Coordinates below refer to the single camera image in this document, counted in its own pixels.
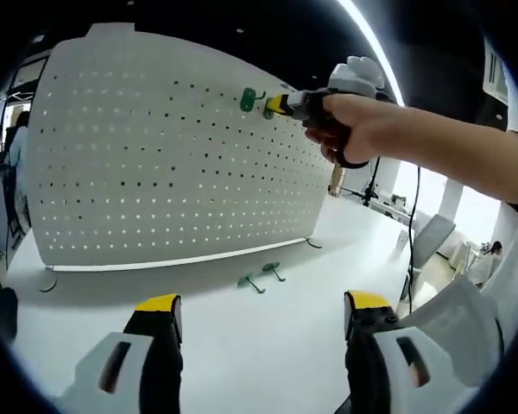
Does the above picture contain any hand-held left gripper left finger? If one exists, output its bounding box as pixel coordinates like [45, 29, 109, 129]
[62, 293, 185, 414]

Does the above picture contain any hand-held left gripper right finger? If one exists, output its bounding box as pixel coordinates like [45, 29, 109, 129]
[334, 291, 461, 414]

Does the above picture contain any green hook assembly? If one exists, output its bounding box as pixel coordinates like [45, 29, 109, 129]
[237, 271, 267, 295]
[262, 97, 286, 121]
[239, 87, 266, 112]
[262, 260, 287, 284]

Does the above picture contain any white perforated mounting plate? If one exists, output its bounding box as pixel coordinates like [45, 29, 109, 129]
[25, 29, 336, 273]

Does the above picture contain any person's right hand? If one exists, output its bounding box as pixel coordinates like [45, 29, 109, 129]
[304, 93, 401, 169]

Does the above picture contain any long ceiling light strip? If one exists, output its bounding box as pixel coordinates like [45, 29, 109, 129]
[339, 0, 407, 107]

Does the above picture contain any white mesh office chair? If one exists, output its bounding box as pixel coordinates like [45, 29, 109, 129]
[396, 275, 502, 389]

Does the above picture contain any black tripod stand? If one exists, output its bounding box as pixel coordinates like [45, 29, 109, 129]
[361, 157, 383, 209]

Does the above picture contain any ceiling air conditioner vent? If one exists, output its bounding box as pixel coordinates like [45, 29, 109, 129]
[483, 38, 511, 103]

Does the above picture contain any black round base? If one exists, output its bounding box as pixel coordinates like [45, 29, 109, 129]
[0, 286, 19, 342]

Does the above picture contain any white square pillar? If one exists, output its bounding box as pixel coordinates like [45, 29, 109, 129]
[88, 23, 136, 44]

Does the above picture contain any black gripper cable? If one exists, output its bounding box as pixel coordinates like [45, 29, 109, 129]
[400, 166, 422, 312]

